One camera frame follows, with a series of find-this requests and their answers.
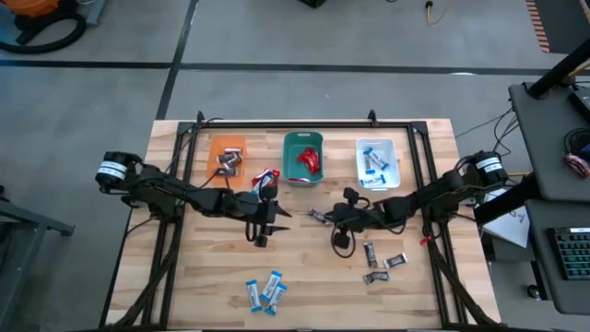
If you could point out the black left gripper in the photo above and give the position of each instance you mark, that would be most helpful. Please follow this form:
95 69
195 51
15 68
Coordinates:
258 212

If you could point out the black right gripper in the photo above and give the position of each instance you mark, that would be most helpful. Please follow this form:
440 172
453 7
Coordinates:
350 216

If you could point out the blue-dark candy bar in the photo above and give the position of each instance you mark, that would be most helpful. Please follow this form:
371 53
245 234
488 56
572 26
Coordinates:
317 214

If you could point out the white blue Hershey's candy bar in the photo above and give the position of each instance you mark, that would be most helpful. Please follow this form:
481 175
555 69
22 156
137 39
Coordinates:
368 161
271 286
259 184
380 160
373 181
275 299
253 296

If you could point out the brown Hershey's candy bar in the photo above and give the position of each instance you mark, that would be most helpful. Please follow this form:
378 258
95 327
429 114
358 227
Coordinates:
227 172
370 256
232 151
395 261
375 277
229 160

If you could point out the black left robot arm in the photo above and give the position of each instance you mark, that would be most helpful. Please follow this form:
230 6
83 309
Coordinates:
161 189

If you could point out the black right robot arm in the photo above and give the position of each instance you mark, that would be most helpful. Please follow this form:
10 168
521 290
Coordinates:
438 193

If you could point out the teal plastic basket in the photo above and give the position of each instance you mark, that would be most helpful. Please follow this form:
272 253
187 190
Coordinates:
290 147

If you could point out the orange translucent plastic basket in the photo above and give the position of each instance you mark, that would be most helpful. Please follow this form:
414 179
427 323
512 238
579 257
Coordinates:
214 152

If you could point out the white plastic basket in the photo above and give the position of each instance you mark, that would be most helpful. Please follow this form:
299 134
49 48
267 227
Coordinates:
392 147

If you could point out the red tag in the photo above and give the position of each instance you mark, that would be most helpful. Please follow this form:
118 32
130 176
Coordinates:
424 240

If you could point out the white paper sheet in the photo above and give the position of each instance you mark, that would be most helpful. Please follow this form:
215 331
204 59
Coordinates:
511 226

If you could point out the black floor object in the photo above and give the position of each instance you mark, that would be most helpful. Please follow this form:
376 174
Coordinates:
313 3

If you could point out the black caster wheel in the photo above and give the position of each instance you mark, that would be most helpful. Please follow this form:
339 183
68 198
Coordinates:
534 291

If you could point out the gray desk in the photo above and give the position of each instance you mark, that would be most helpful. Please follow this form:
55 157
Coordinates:
539 138
539 276

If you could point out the backlit computer keyboard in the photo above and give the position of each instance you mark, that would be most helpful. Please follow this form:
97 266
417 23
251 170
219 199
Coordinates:
571 253

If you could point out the gray metal cart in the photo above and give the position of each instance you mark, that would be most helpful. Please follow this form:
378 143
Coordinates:
27 221

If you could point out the black pole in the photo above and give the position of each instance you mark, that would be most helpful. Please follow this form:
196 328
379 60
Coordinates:
558 71

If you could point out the black floor mat striped edge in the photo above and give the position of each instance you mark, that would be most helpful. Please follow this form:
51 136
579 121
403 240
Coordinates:
567 27

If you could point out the orange shop vacuum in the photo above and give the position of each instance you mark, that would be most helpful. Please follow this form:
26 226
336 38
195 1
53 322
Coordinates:
34 7

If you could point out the black aluminium rig frame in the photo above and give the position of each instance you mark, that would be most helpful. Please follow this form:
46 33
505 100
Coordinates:
299 125

